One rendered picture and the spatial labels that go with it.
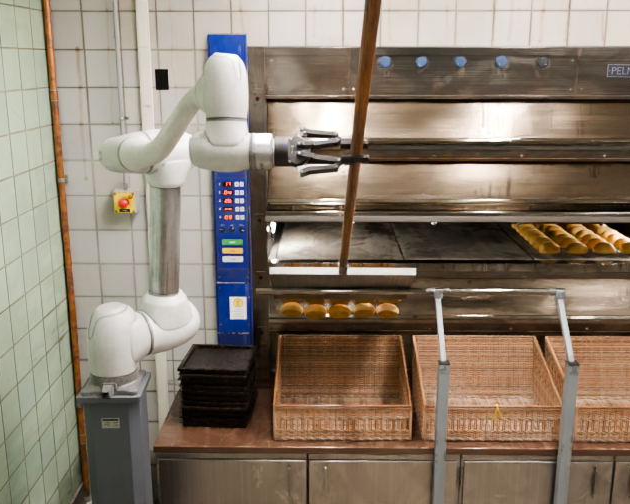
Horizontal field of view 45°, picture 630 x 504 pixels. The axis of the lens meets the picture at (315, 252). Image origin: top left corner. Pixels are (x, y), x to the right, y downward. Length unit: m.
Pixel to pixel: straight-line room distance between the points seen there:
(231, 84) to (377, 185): 1.51
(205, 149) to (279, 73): 1.41
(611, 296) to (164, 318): 2.01
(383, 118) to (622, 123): 1.00
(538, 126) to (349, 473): 1.63
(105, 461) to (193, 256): 1.10
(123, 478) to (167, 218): 0.88
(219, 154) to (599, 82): 1.99
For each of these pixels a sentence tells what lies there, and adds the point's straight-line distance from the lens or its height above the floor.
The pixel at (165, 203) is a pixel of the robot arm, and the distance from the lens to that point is 2.49.
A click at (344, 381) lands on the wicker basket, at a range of 3.46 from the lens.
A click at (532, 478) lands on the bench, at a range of 3.25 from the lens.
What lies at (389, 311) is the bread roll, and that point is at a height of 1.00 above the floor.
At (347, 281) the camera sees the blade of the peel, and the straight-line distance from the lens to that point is 2.94.
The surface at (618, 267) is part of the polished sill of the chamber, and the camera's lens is 3.61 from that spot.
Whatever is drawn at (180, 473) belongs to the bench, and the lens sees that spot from 3.19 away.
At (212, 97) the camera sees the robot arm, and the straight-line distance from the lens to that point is 1.91.
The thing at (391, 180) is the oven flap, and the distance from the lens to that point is 3.31.
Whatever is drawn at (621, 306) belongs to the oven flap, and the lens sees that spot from 3.66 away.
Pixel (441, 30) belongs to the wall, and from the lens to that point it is 3.29.
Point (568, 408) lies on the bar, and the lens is 3.08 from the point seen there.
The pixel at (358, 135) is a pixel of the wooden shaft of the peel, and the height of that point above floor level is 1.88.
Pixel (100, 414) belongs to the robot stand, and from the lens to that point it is 2.62.
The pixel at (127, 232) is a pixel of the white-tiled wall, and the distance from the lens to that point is 3.44.
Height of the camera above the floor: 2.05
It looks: 14 degrees down
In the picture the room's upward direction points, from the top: straight up
